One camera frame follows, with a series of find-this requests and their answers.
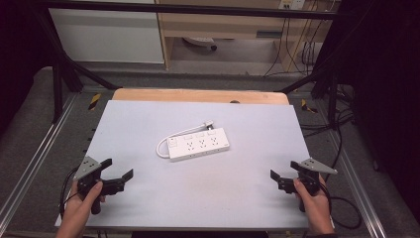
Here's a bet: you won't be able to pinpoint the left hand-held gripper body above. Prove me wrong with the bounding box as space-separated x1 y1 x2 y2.
72 156 127 216

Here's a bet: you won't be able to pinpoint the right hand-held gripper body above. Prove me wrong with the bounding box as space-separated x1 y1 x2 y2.
277 157 339 213

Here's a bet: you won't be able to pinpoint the white power strip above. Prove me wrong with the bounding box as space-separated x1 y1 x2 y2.
166 127 231 163

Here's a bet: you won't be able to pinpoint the person's right hand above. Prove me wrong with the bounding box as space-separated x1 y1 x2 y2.
292 174 332 230

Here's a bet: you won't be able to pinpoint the person's left hand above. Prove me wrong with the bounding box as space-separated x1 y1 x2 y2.
62 180 107 230

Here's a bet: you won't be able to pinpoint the yellow black hazard tape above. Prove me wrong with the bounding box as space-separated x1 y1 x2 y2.
87 92 102 111
300 98 319 114

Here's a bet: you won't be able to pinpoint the black curtain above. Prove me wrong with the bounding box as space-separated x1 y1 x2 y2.
321 0 420 226
0 0 60 133

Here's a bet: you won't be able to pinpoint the light wooden table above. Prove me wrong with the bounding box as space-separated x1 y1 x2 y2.
111 87 291 106

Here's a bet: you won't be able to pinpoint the white cabinet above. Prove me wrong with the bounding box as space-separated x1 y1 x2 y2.
49 7 165 64

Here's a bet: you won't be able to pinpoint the white device under desk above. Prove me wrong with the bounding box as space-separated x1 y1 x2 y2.
182 36 219 52

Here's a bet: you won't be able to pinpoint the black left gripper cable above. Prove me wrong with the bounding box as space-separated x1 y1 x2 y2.
58 165 81 220

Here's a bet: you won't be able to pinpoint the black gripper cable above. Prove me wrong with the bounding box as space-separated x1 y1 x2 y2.
310 172 363 231
58 165 81 220

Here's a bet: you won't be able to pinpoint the aluminium floor rail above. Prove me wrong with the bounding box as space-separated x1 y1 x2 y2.
0 93 81 229
325 132 388 238

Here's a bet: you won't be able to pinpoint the black floor cables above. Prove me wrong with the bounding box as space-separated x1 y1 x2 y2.
298 83 358 173

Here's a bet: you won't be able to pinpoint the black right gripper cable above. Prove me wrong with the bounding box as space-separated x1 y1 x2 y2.
310 172 363 231

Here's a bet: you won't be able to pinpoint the hanging black desk cables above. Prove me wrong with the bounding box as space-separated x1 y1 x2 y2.
262 9 326 78

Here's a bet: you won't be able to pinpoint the white wall outlet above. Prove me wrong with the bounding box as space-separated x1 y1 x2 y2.
277 0 307 11

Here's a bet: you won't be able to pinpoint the black metal frame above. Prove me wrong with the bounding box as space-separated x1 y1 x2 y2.
31 0 345 128

